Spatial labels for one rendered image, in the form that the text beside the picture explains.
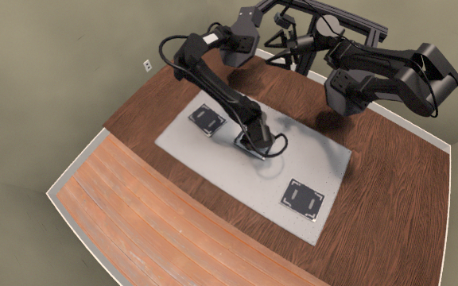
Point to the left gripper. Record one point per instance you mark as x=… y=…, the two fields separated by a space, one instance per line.
x=301 y=45

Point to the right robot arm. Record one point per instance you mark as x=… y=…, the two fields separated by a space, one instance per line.
x=249 y=111

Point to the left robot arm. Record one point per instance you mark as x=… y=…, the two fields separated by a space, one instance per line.
x=408 y=86

